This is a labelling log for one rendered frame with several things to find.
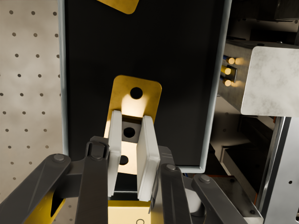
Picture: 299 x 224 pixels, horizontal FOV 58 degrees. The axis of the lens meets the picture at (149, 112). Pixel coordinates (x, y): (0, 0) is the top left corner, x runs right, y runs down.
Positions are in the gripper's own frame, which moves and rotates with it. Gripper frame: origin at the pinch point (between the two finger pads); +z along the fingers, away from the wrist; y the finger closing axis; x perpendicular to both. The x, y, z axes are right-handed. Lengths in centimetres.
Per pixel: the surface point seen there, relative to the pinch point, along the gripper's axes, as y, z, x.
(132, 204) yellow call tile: 2.2, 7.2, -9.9
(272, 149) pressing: 26.3, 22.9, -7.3
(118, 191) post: 0.7, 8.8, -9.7
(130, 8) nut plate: -1.6, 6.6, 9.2
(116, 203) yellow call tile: 0.6, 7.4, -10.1
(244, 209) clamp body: 22.4, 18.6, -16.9
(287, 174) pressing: 30.6, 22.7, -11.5
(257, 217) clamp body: 23.8, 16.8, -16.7
